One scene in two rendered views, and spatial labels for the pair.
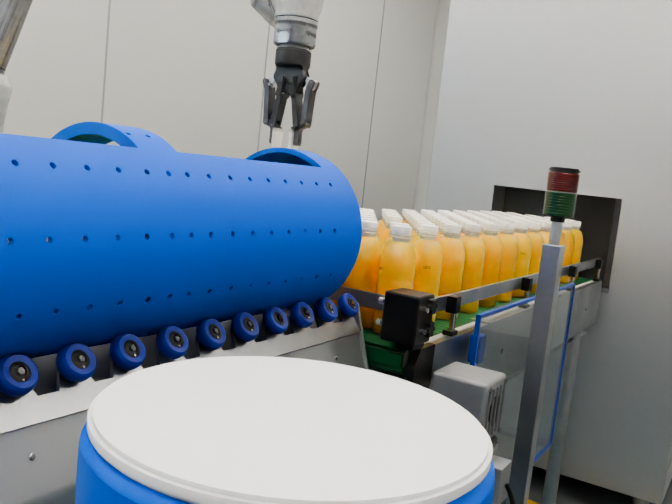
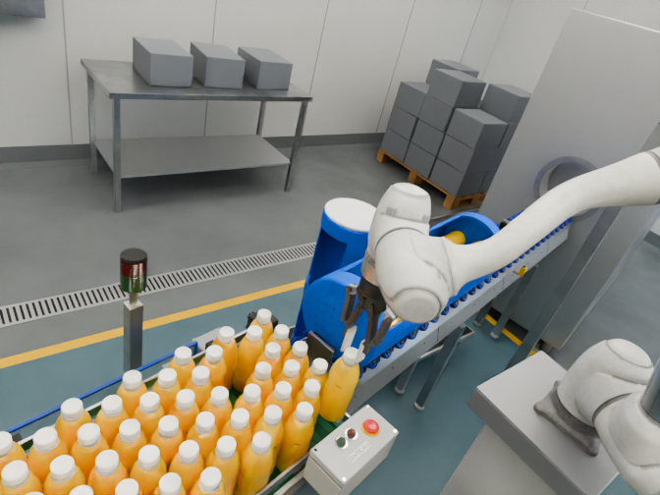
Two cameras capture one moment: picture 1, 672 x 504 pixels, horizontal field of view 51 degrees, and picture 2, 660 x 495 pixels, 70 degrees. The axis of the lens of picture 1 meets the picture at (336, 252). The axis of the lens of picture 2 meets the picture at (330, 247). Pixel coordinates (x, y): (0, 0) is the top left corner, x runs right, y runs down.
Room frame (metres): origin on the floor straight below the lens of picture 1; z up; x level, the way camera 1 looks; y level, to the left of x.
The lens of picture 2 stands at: (2.36, 0.07, 2.00)
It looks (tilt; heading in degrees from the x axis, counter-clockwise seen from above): 32 degrees down; 184
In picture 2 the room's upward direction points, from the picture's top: 15 degrees clockwise
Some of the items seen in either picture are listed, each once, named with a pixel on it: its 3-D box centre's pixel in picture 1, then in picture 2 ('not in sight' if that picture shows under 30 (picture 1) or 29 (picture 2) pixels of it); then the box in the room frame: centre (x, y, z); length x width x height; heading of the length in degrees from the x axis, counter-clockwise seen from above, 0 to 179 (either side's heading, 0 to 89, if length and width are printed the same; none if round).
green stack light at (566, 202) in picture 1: (559, 204); (133, 278); (1.48, -0.45, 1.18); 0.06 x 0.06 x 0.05
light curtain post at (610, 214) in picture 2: not in sight; (564, 288); (0.23, 1.11, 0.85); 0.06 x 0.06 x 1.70; 59
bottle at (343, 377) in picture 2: not in sight; (340, 385); (1.53, 0.13, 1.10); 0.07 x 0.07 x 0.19
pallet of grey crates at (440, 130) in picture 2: not in sight; (452, 131); (-2.92, 0.68, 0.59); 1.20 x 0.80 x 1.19; 49
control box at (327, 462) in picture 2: not in sight; (351, 453); (1.67, 0.20, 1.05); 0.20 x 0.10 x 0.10; 149
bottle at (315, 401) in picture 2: not in sight; (303, 414); (1.57, 0.07, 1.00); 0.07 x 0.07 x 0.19
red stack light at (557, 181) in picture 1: (562, 182); (134, 264); (1.48, -0.45, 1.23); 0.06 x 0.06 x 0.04
